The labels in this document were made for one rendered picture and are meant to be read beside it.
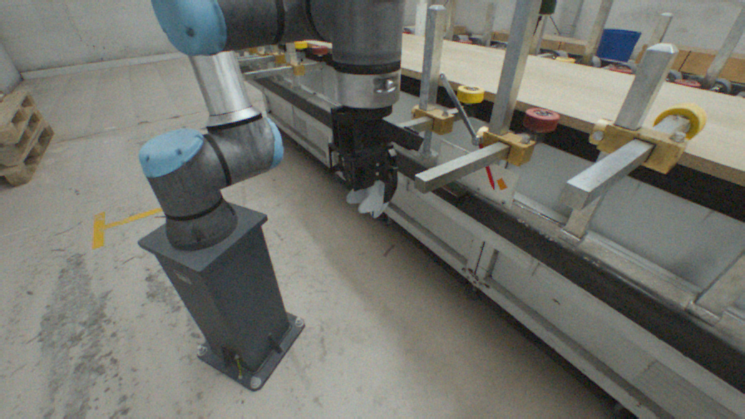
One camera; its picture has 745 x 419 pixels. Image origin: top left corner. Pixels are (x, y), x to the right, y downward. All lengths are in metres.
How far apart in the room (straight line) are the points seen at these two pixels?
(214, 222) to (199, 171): 0.15
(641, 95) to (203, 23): 0.65
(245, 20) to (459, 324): 1.29
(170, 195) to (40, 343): 1.19
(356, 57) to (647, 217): 0.80
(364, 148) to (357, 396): 0.97
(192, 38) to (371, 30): 0.20
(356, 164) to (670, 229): 0.77
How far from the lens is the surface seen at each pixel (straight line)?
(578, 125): 0.94
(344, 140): 0.45
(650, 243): 1.00
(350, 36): 0.40
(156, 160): 0.82
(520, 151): 0.78
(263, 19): 0.44
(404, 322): 1.39
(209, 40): 0.42
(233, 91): 0.88
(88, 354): 1.73
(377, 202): 0.52
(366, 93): 0.41
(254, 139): 0.88
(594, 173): 0.51
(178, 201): 0.86
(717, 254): 0.98
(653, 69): 0.67
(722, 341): 0.80
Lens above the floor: 1.16
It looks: 37 degrees down
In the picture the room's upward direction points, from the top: straight up
